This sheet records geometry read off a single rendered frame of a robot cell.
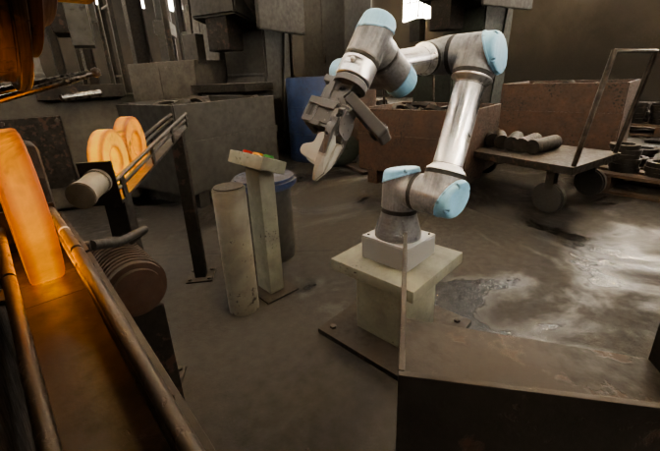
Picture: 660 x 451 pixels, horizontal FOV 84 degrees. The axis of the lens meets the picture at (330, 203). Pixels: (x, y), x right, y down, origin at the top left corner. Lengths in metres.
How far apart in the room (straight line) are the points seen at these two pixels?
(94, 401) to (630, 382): 0.49
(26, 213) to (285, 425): 0.87
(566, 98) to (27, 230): 3.99
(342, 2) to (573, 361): 5.16
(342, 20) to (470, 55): 4.31
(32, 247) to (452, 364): 0.44
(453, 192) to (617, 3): 11.37
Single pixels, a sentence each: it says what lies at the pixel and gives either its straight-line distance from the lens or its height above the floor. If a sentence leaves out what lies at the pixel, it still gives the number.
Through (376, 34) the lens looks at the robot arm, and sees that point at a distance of 0.79.
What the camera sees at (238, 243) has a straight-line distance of 1.39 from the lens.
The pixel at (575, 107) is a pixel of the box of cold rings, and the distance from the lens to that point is 4.08.
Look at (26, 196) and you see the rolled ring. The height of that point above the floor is 0.78.
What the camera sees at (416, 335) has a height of 0.61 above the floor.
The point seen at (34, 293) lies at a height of 0.66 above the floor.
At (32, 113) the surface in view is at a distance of 3.23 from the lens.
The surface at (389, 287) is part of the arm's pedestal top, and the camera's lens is 1.13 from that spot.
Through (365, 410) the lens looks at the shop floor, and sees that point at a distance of 1.17.
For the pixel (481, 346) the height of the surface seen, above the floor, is 0.60.
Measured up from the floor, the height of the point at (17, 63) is 0.90.
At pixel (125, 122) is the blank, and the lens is 1.15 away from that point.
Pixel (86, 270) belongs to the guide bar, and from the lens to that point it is 0.45.
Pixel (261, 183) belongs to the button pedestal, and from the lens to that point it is 1.43.
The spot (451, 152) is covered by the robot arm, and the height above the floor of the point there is 0.67.
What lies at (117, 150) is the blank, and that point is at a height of 0.72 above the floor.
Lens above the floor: 0.88
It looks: 19 degrees down
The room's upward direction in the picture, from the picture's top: 2 degrees counter-clockwise
